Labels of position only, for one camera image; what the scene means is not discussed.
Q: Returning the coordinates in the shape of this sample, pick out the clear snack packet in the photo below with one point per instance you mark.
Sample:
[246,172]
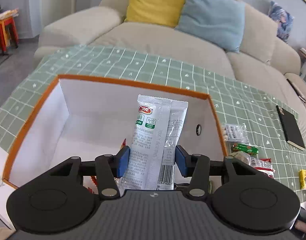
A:
[240,157]

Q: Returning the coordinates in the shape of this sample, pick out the green snack packet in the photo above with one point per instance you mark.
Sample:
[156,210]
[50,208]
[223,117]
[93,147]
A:
[244,148]

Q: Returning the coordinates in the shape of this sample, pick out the printed figure pillow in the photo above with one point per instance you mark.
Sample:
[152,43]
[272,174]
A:
[281,21]

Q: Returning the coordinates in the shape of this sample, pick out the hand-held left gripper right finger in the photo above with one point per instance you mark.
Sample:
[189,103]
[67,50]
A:
[181,161]

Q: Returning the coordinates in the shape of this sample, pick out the clear packet with white balls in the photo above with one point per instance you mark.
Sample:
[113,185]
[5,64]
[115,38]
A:
[233,132]

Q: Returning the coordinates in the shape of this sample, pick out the orange cardboard box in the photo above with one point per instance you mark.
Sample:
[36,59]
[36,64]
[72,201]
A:
[93,120]

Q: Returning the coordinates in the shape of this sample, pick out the black notebook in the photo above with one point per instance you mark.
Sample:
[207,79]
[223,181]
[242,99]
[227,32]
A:
[290,127]

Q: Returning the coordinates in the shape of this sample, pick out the book on sofa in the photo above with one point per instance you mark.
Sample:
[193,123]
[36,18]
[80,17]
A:
[296,90]

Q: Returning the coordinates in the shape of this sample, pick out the light blue pillow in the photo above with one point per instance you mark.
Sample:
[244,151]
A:
[213,20]

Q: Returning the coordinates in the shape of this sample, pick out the yellow tissue pack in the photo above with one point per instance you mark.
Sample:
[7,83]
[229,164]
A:
[305,178]

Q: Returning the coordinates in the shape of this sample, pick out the beige sofa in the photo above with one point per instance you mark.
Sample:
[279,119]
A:
[148,37]

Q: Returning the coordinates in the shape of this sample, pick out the beige pillow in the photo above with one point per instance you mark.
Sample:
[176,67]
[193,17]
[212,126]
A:
[260,35]

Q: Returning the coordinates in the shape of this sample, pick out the silver white snack packet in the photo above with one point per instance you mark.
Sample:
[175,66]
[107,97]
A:
[153,135]

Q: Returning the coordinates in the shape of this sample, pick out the red stool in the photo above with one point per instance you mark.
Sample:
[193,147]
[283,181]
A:
[5,33]

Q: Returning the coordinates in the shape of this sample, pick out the yellow pillow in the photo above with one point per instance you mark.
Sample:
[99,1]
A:
[155,1]

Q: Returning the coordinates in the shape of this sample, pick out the green checked tablecloth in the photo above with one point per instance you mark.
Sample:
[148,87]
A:
[168,67]

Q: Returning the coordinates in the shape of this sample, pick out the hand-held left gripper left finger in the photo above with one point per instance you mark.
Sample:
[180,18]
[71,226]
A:
[124,161]

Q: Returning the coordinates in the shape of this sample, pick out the pile of cloth and papers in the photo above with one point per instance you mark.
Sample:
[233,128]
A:
[5,15]

